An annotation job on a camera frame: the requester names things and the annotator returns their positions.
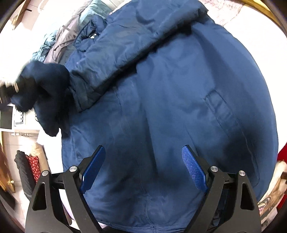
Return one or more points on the printed cream blanket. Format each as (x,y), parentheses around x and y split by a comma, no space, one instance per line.
(270,197)

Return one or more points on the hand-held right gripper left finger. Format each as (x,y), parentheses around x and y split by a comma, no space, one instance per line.
(93,167)

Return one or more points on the grey knitted blanket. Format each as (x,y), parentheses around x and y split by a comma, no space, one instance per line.
(226,11)

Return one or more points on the navy blue padded jacket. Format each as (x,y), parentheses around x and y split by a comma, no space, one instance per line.
(168,100)

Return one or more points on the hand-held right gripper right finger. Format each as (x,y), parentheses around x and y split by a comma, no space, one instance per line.
(194,168)

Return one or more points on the black folded garment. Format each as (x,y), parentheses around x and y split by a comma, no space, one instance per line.
(23,172)

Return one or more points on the red stool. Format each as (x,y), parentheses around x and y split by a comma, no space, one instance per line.
(283,159)

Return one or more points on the wooden shelf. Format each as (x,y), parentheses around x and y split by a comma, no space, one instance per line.
(20,11)

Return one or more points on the white machine cabinet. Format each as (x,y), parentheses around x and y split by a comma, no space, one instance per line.
(22,121)

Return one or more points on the red floral folded cloth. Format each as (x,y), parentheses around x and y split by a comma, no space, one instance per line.
(33,168)

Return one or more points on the dark teal covered bed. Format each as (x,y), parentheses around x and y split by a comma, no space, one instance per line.
(94,9)

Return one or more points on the white framed monitor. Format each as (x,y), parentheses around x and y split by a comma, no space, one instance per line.
(6,118)

